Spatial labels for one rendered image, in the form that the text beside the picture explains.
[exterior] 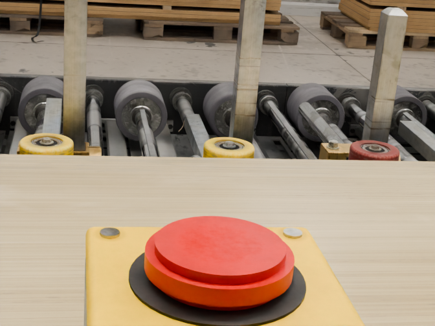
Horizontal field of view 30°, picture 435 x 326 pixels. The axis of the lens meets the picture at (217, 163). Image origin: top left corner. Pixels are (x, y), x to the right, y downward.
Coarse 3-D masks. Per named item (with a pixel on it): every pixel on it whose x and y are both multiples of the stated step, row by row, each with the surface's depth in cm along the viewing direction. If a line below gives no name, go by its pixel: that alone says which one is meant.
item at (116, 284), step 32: (96, 256) 23; (128, 256) 23; (320, 256) 24; (96, 288) 21; (128, 288) 21; (288, 288) 22; (320, 288) 22; (96, 320) 20; (128, 320) 20; (160, 320) 20; (192, 320) 20; (224, 320) 20; (256, 320) 20; (288, 320) 20; (320, 320) 20; (352, 320) 21
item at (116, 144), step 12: (12, 120) 182; (108, 120) 186; (168, 120) 188; (24, 132) 174; (108, 132) 178; (120, 132) 179; (168, 132) 182; (360, 132) 193; (12, 144) 167; (108, 144) 171; (120, 144) 172; (156, 144) 174; (168, 144) 174; (120, 156) 165; (168, 156) 167
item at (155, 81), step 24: (168, 96) 186; (192, 96) 187; (288, 96) 191; (336, 96) 193; (360, 96) 194; (432, 96) 197; (264, 120) 192; (288, 120) 193; (432, 120) 199; (0, 144) 174; (264, 144) 187; (312, 144) 190; (408, 144) 199
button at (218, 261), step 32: (192, 224) 23; (224, 224) 23; (256, 224) 23; (160, 256) 21; (192, 256) 21; (224, 256) 21; (256, 256) 21; (288, 256) 22; (160, 288) 21; (192, 288) 20; (224, 288) 20; (256, 288) 20
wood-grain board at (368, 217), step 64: (0, 192) 105; (64, 192) 106; (128, 192) 108; (192, 192) 110; (256, 192) 112; (320, 192) 113; (384, 192) 115; (0, 256) 89; (64, 256) 90; (384, 256) 96; (0, 320) 77; (64, 320) 78; (384, 320) 82
